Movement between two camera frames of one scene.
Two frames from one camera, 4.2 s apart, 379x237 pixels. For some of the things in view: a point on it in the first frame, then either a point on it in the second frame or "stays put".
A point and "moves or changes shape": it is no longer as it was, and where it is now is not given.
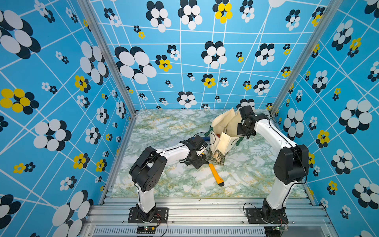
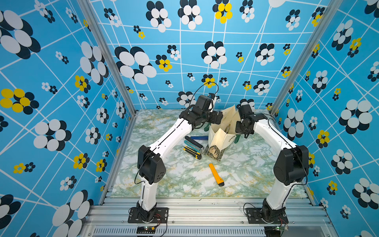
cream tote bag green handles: x=224 y=134 moves or changes shape
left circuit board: x=145 y=229 stays put
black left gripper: x=197 y=163 to x=218 y=115
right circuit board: x=275 y=231 stays put
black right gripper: x=239 y=132 stays put
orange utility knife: x=219 y=180 stays put
